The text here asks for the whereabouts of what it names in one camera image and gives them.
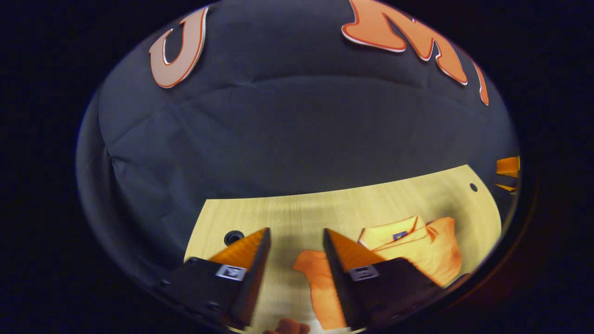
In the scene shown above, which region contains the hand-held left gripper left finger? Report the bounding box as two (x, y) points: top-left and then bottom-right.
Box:
(158, 227), (272, 330)

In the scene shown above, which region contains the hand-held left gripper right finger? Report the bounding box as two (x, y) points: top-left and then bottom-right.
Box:
(323, 228), (448, 331)

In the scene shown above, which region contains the orange polo T-shirt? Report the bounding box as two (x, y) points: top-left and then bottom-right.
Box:
(292, 216), (463, 331)

